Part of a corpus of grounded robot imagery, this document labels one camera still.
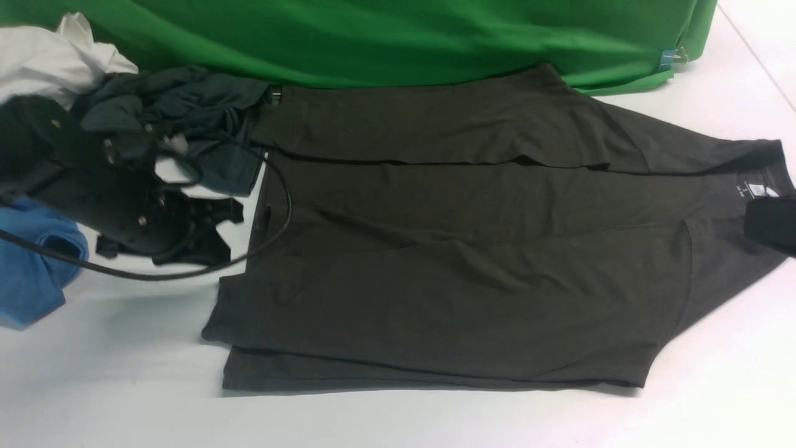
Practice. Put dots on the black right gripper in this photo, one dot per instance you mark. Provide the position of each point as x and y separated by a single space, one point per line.
770 222

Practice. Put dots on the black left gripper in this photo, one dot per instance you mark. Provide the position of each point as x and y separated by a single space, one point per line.
123 205

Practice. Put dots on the dark gray long-sleeve shirt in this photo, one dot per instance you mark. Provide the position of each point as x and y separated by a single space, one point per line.
506 234

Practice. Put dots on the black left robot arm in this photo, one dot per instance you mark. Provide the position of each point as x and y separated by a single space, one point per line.
38 135

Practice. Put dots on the dark teal crumpled shirt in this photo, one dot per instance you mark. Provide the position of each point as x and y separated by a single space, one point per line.
213 111

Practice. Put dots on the blue shirt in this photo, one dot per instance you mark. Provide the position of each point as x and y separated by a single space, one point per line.
32 285

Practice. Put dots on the white crumpled shirt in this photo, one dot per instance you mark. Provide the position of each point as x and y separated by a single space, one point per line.
60 64

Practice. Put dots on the blue binder clip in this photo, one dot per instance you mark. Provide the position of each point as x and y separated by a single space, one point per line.
671 58

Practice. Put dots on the green backdrop cloth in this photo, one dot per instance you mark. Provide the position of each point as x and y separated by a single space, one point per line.
598 47

